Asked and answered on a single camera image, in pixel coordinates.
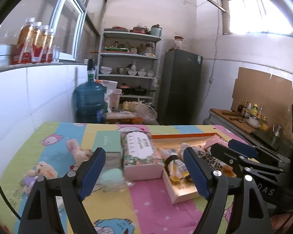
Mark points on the floral tissue box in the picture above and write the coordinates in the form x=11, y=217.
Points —
x=141, y=159

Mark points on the pink plastic bin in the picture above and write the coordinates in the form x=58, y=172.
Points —
x=115, y=99

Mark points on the white floral scrunchie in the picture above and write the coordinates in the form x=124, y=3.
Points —
x=182, y=148

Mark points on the dark grey refrigerator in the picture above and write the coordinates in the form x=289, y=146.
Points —
x=179, y=87

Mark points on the cream plush bunny toy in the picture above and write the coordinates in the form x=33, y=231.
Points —
x=78, y=154

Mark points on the mint green pot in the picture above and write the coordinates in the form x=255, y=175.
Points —
x=156, y=30

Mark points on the white bowl on counter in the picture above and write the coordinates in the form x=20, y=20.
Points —
x=253, y=122

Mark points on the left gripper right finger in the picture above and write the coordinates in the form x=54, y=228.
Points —
x=249, y=213

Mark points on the yellow white snack packet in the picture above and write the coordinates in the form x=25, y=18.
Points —
x=174, y=166

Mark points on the pink folded cloth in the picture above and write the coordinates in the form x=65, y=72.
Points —
x=213, y=140

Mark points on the blue water jug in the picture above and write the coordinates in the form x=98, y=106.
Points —
x=88, y=99

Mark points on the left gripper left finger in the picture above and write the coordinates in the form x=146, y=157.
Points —
x=41, y=215

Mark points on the brown cardboard wall sheet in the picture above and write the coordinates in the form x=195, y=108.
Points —
x=272, y=92

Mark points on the clear plastic bag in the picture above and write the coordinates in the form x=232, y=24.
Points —
x=147, y=113

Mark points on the wooden kitchen counter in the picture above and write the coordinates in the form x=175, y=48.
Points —
x=240, y=129

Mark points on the green sponge in plastic bag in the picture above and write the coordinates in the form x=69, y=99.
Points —
x=114, y=180

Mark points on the grey metal shelf rack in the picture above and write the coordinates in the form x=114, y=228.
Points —
x=132, y=59

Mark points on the orange rimmed cardboard tray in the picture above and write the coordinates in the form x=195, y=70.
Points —
x=185, y=189

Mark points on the orange drink bottle pack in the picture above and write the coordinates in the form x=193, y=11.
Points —
x=35, y=43

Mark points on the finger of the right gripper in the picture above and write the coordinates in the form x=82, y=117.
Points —
x=261, y=154
x=224, y=154

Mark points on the glass jar on refrigerator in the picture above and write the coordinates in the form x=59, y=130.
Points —
x=178, y=43

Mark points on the colourful cartoon table mat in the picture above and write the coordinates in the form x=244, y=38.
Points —
x=144, y=208

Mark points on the leopard print scrunchie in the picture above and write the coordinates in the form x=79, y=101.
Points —
x=214, y=163

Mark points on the mint green box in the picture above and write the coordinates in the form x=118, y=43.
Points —
x=110, y=141

